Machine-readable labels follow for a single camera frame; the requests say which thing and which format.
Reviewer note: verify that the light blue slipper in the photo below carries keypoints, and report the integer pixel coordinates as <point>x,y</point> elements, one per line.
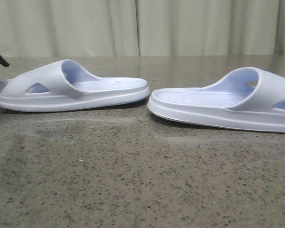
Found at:
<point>247,98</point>
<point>64,86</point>

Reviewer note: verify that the pale green curtain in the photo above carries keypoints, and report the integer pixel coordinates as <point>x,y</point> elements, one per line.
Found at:
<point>43,28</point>

